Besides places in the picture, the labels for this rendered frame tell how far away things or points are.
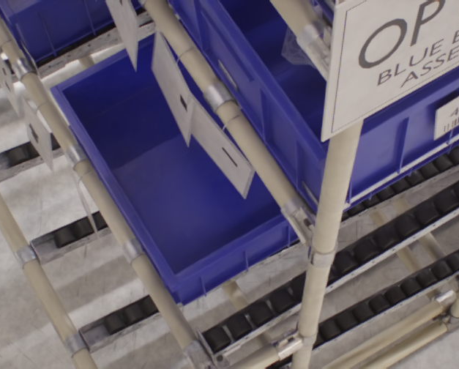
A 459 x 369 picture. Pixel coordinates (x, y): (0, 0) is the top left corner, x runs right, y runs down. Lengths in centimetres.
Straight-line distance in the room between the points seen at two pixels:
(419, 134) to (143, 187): 56
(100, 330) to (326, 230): 79
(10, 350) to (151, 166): 82
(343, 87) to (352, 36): 8
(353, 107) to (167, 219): 76
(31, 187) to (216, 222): 95
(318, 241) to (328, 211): 9
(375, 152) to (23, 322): 133
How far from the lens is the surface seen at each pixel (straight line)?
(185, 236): 166
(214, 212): 167
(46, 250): 201
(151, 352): 237
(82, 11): 179
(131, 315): 192
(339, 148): 105
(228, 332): 165
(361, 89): 93
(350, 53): 86
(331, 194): 114
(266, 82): 117
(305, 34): 98
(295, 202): 133
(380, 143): 123
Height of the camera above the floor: 227
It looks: 65 degrees down
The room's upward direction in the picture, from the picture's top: straight up
